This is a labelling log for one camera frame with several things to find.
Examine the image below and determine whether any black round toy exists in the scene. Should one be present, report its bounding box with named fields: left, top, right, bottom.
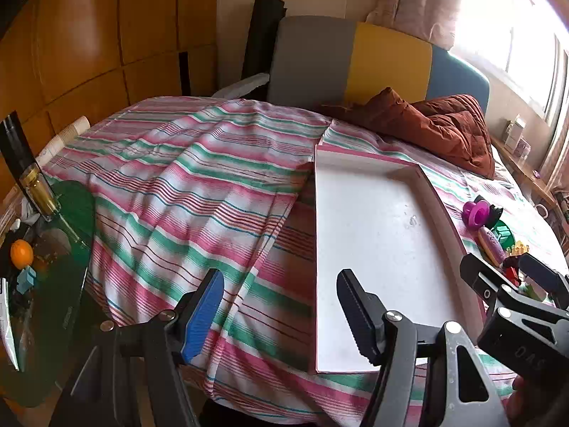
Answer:
left=473, top=195, right=504, bottom=230

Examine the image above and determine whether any magenta ring toy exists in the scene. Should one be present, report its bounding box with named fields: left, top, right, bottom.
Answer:
left=462, top=201, right=490, bottom=231

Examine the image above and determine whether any black rolled mat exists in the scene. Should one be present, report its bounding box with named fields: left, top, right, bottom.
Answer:
left=240, top=0, right=287, bottom=99

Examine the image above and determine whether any wooden desk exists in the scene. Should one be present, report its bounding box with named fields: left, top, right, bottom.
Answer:
left=491, top=136, right=561, bottom=214

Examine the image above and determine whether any orange fruit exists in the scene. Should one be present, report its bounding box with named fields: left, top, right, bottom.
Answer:
left=10, top=239, right=35, bottom=269

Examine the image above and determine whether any window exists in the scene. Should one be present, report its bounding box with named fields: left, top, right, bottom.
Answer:
left=449, top=0, right=569, bottom=125

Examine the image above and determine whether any white plastic board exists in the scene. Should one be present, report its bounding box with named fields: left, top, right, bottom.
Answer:
left=0, top=278, right=21, bottom=372

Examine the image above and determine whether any white tray with pink rim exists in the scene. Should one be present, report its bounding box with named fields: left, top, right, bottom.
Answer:
left=308, top=142, right=487, bottom=375

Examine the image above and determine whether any person's right hand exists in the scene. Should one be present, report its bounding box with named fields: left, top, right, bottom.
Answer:
left=507, top=376, right=536, bottom=427

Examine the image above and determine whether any purple oval toy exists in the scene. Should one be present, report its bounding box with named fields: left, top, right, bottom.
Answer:
left=477, top=227, right=507, bottom=263

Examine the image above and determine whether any grey yellow blue headboard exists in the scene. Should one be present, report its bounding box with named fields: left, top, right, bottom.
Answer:
left=267, top=15, right=491, bottom=114

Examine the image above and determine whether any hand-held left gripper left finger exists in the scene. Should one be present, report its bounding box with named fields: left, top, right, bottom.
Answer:
left=49, top=268, right=225, bottom=427

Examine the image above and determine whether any wooden wardrobe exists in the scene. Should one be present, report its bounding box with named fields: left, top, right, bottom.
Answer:
left=0, top=0, right=218, bottom=196

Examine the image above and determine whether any white box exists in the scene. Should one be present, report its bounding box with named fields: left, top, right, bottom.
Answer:
left=504, top=116, right=527, bottom=148

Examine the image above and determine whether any small blue box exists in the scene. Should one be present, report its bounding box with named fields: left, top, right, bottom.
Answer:
left=17, top=265, right=37, bottom=294

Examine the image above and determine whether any pink green striped blanket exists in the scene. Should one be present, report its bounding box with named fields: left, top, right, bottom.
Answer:
left=38, top=95, right=569, bottom=423

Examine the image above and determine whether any pink curtain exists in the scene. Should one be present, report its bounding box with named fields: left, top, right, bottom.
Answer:
left=540, top=111, right=569, bottom=196
left=365, top=0, right=467, bottom=49

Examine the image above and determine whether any white cloth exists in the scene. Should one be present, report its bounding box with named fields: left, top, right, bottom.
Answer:
left=212, top=73, right=270, bottom=99

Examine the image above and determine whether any stack of paper cups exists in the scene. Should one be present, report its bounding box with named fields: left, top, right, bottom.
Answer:
left=36, top=116, right=92, bottom=165

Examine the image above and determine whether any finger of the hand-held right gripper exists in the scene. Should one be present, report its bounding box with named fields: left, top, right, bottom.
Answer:
left=460, top=253, right=505, bottom=310
left=518, top=253, right=569, bottom=310

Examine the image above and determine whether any green glass table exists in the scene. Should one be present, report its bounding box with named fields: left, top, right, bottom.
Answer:
left=0, top=180, right=96, bottom=410

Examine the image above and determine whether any rust brown quilt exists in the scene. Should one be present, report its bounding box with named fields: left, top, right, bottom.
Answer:
left=318, top=86, right=496, bottom=181

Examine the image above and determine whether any green toy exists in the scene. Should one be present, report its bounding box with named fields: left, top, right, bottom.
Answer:
left=493, top=220, right=516, bottom=247

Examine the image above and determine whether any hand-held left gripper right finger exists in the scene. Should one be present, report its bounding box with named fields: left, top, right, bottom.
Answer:
left=336, top=269, right=512, bottom=427

